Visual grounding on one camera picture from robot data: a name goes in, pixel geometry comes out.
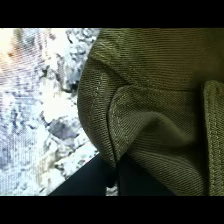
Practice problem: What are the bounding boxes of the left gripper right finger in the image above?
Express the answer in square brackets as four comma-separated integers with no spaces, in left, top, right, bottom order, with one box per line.
[117,153,177,197]

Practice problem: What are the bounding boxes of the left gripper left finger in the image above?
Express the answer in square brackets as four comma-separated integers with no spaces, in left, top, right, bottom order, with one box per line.
[48,153,118,197]

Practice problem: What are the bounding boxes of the olive green pants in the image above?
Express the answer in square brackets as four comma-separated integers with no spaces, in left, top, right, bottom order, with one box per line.
[77,27,224,197]

